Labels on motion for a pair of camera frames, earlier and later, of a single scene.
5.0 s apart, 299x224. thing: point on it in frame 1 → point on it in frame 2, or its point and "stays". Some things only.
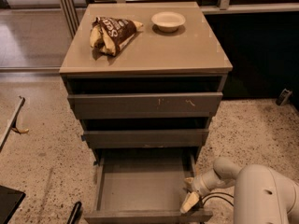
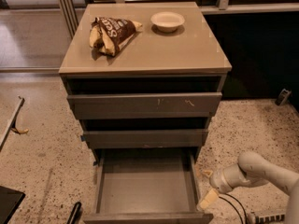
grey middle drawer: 180,138 stays
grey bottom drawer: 144,186 stays
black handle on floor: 75,213 stays
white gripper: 198,186 → 218,181
